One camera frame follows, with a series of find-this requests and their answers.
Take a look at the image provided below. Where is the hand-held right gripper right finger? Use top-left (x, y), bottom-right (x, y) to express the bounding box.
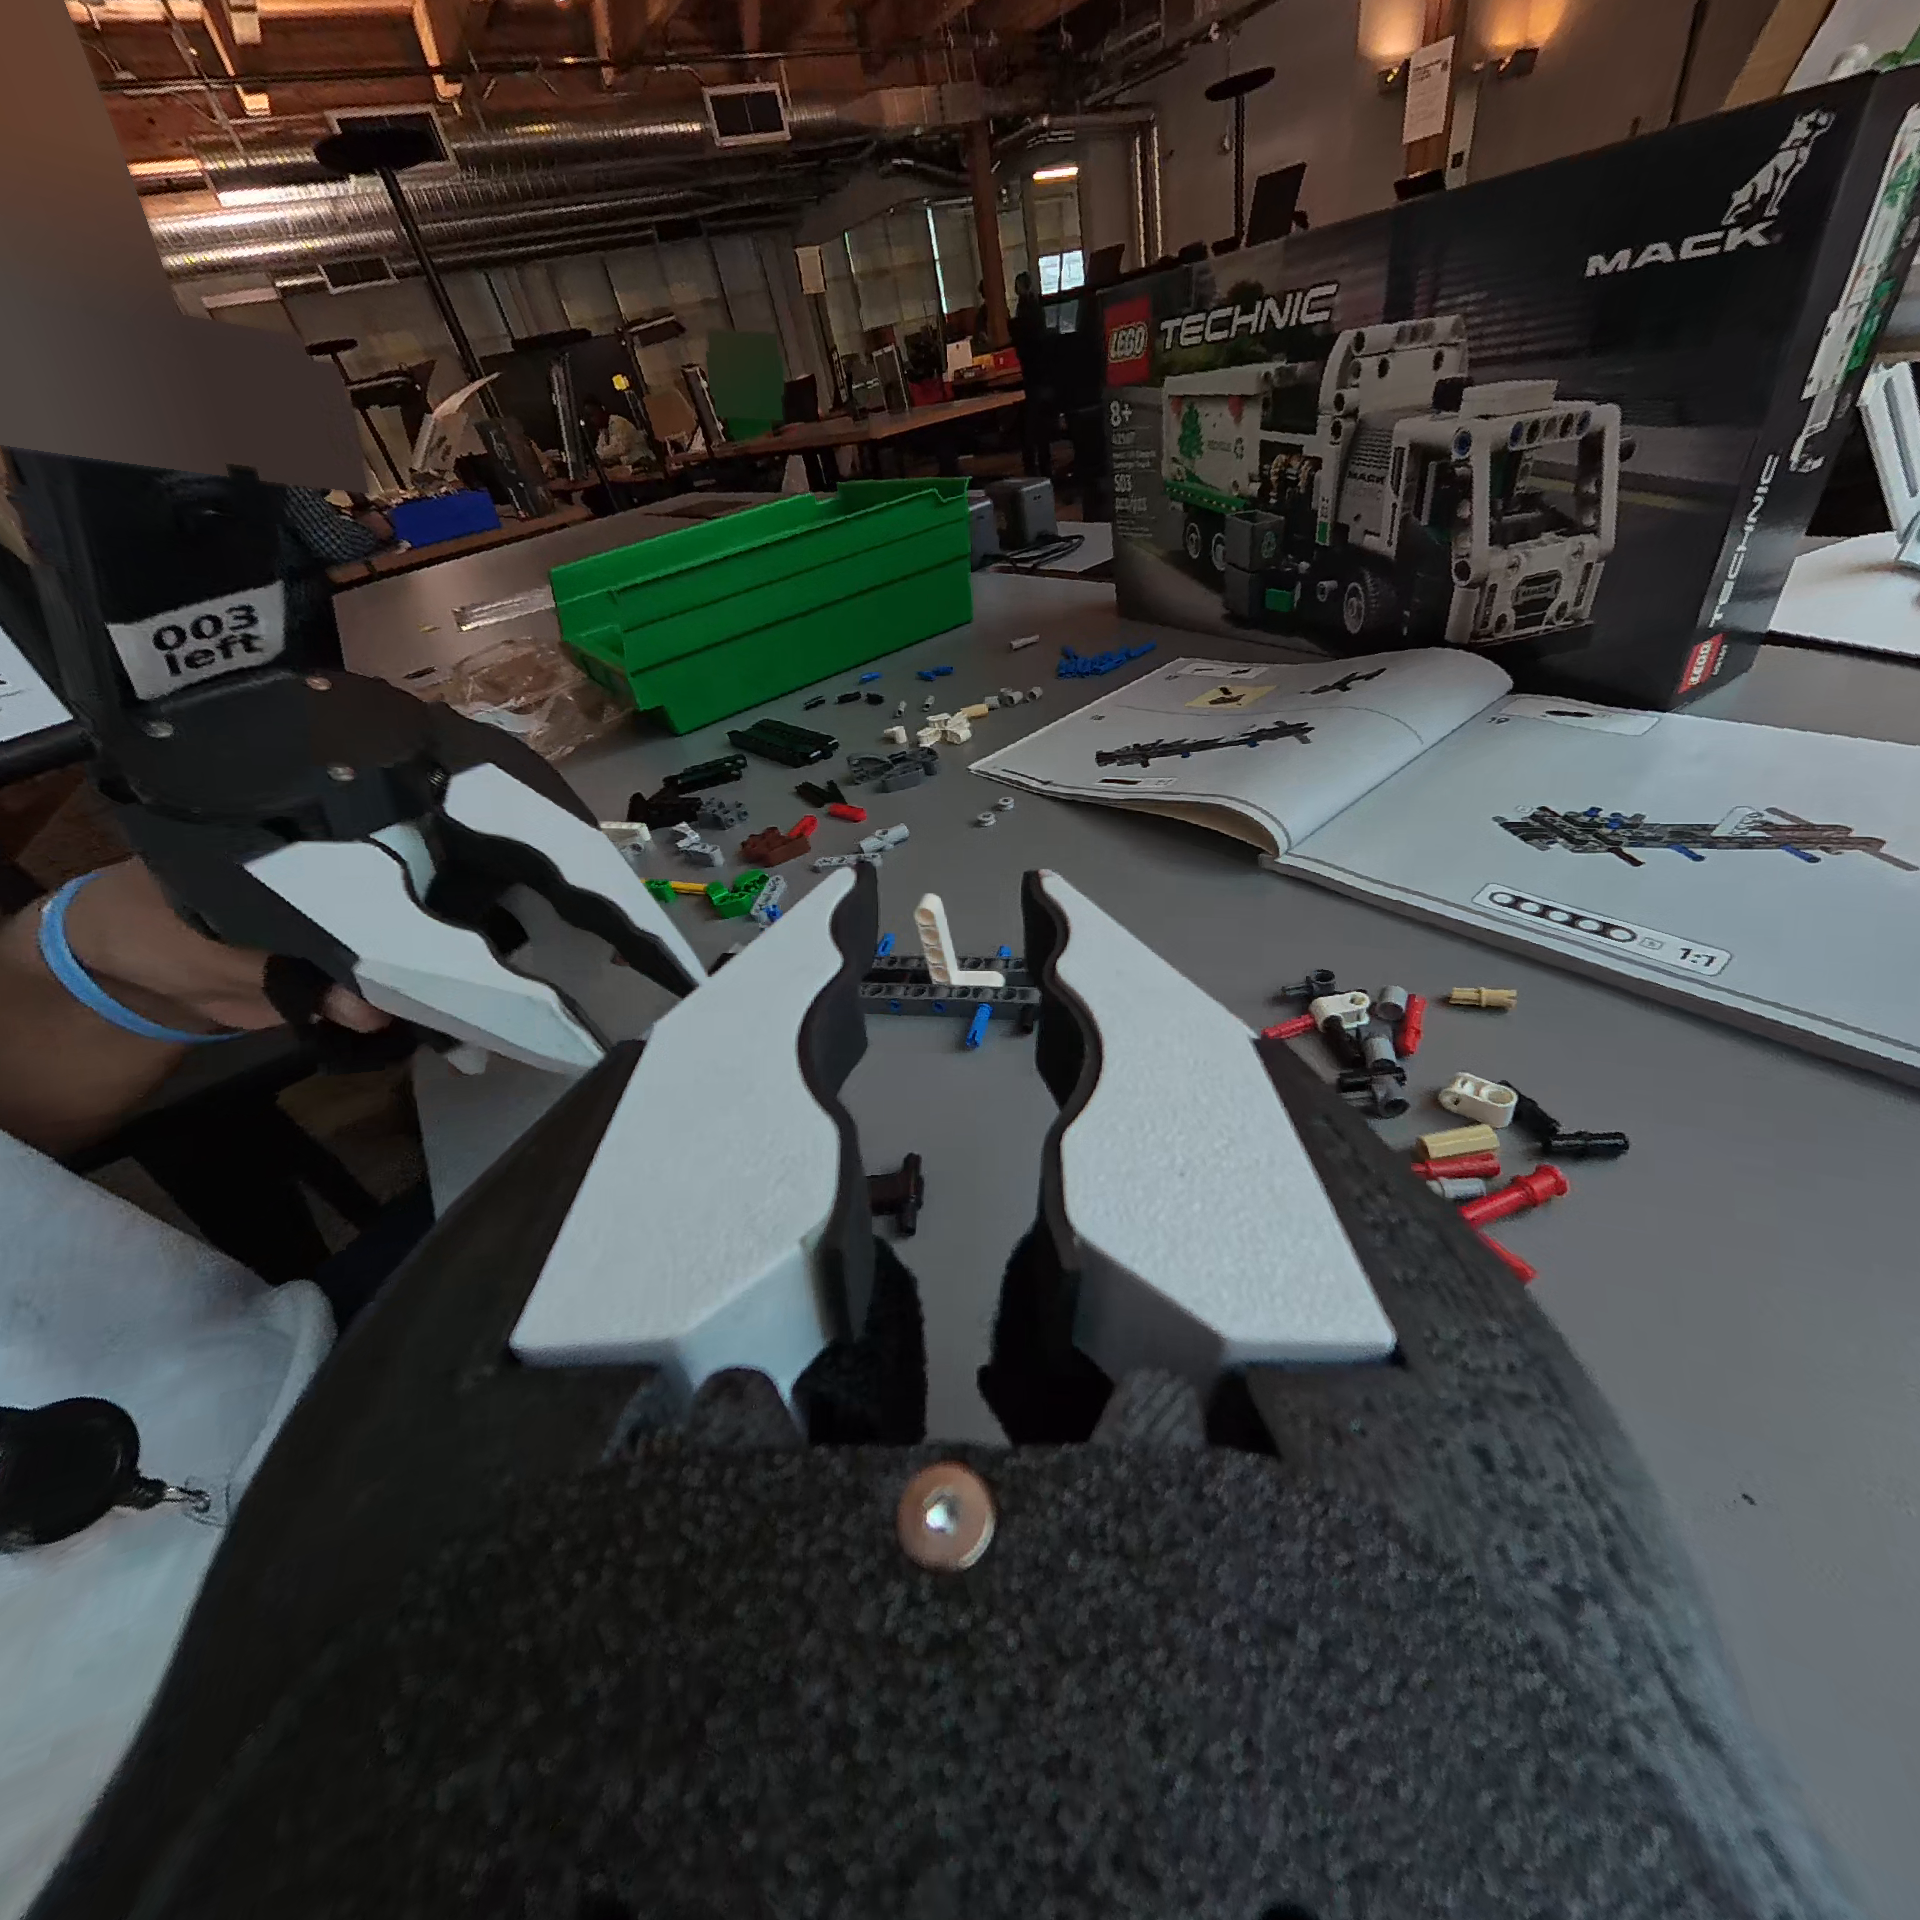
top-left (1022, 870), bottom-right (1399, 1375)

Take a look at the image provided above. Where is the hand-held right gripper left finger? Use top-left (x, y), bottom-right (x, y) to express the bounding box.
top-left (511, 863), bottom-right (887, 1450)

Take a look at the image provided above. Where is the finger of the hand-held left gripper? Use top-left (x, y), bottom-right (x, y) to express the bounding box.
top-left (401, 760), bottom-right (712, 1000)
top-left (245, 834), bottom-right (608, 1077)

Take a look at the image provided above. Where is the long grey lego chassis assembly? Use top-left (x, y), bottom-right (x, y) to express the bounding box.
top-left (857, 894), bottom-right (1053, 1052)

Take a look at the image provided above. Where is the person's left forearm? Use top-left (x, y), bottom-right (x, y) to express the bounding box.
top-left (0, 909), bottom-right (204, 1159)

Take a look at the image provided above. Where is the spread of mixed lego pieces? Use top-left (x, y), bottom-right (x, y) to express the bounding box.
top-left (601, 662), bottom-right (1053, 925)

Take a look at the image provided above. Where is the pile of red tan lego pins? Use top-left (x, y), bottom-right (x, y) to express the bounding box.
top-left (1258, 968), bottom-right (1634, 1290)

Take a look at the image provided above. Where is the lego instruction booklet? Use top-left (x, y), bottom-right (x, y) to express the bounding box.
top-left (966, 648), bottom-right (1920, 1090)

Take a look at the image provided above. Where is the lego truck set box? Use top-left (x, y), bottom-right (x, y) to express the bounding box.
top-left (1096, 67), bottom-right (1920, 714)

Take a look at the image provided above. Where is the person's left hand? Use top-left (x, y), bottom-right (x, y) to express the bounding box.
top-left (65, 870), bottom-right (393, 1040)

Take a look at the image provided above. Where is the clear plastic bag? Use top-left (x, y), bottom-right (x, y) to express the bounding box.
top-left (392, 637), bottom-right (631, 768)

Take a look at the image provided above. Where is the blue wristband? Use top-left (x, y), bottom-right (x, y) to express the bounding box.
top-left (38, 875), bottom-right (247, 1046)

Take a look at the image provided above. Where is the green plastic bin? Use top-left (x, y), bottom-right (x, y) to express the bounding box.
top-left (547, 475), bottom-right (976, 735)

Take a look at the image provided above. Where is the green panel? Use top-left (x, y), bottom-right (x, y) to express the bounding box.
top-left (703, 331), bottom-right (790, 430)

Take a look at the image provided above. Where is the long wooden table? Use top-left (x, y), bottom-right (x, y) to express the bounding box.
top-left (719, 388), bottom-right (1029, 450)

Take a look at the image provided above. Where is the grey power adapter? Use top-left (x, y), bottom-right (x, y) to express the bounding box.
top-left (966, 475), bottom-right (1071, 574)

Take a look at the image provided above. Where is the black floor lamp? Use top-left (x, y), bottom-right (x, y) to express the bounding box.
top-left (313, 129), bottom-right (505, 498)

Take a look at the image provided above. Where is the black badge reel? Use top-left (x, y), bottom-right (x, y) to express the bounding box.
top-left (0, 1395), bottom-right (211, 1555)

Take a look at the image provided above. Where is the white plastic stand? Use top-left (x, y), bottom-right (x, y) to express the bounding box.
top-left (1857, 359), bottom-right (1920, 574)

